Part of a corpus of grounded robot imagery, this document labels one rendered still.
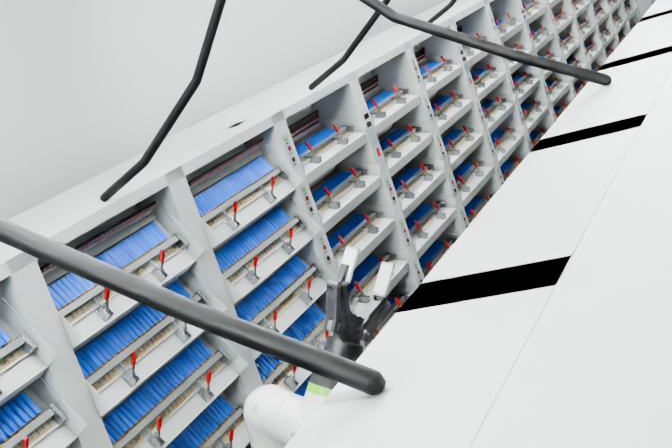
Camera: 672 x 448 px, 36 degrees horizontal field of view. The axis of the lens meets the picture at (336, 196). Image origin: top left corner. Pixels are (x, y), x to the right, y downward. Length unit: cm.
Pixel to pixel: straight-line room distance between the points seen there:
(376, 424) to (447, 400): 7
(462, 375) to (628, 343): 16
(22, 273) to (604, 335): 180
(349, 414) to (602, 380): 25
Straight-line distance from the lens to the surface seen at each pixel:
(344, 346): 203
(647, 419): 85
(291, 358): 105
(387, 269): 212
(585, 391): 92
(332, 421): 102
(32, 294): 260
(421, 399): 100
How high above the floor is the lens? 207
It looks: 11 degrees down
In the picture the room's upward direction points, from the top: 19 degrees counter-clockwise
